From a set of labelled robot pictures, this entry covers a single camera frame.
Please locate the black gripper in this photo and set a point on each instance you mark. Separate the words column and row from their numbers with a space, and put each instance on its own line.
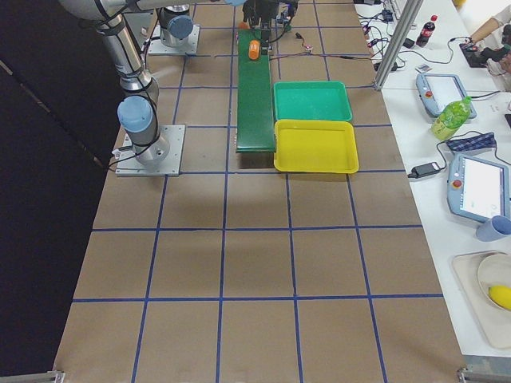
column 259, row 9

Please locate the orange cylinder with 4680 label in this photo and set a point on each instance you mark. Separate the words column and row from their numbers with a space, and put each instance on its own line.
column 254, row 50

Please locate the green conveyor belt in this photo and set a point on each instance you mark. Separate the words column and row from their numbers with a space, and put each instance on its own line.
column 255, row 115

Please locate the green plastic tray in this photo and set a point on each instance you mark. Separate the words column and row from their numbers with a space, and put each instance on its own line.
column 312, row 100

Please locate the yellow plastic tray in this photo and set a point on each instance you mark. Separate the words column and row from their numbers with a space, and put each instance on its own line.
column 318, row 146

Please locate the black smartphone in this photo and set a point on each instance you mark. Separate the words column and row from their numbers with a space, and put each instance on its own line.
column 408, row 43

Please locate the cola bottle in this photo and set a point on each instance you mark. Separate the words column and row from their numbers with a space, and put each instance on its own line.
column 426, row 32

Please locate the teach pendant tablet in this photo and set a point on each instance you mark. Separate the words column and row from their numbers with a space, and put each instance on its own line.
column 478, row 189
column 438, row 90

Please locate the green tea bottle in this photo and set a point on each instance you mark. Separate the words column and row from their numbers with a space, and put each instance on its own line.
column 454, row 115

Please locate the black power adapter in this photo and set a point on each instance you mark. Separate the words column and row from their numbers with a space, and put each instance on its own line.
column 424, row 170

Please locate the black joystick controller box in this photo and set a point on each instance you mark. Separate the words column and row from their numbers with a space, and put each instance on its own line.
column 475, row 56

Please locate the blue checked cloth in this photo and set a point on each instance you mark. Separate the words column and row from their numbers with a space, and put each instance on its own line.
column 474, row 143

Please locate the blue plastic cup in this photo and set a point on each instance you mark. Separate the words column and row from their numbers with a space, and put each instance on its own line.
column 498, row 227

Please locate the white bowl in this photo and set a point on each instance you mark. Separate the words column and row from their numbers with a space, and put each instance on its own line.
column 493, row 270

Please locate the yellow banana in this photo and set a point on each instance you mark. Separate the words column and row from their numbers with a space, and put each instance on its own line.
column 501, row 295

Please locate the beige tray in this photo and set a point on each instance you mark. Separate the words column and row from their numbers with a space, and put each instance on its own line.
column 493, row 321

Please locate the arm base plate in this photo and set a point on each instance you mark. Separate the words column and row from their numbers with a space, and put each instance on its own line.
column 172, row 46
column 162, row 158

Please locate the aluminium frame post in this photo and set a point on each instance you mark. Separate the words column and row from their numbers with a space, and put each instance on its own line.
column 408, row 16

